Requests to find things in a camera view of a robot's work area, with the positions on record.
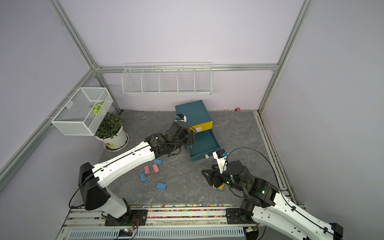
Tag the teal drawer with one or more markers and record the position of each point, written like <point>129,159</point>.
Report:
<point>205,145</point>

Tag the potted green plant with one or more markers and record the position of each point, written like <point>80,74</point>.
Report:
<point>111,132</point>

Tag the green leaf toy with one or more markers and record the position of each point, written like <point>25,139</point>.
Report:
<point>98,108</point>

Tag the white wire basket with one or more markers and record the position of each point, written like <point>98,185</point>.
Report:
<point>76,118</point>

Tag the white wire wall shelf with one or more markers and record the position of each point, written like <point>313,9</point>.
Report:
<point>177,78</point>

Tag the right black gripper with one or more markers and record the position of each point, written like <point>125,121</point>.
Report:
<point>214,173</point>

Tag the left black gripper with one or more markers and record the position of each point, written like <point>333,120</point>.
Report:
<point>190,137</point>

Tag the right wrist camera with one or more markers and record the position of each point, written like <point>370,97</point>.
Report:
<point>221,157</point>

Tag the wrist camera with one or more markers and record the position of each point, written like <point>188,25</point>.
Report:
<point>221,157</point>
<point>181,117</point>

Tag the yellow top drawer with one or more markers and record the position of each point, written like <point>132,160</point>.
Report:
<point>202,127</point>

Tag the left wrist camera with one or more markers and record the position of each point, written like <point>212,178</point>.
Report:
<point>181,117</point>

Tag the pink binder clip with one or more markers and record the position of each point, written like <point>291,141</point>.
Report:
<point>145,171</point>
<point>156,168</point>

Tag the teal drawer cabinet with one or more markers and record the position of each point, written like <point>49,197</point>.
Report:
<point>196,112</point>

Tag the green toy shovel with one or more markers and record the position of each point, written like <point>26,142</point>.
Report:
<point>220,188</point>

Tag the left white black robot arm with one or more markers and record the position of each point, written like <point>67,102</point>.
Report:
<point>94,180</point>

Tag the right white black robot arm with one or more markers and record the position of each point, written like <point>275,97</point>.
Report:
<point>264,204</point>

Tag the purple toy shovel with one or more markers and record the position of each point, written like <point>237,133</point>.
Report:
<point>214,164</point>

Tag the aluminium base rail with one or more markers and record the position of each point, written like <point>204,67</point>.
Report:
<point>163,222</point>

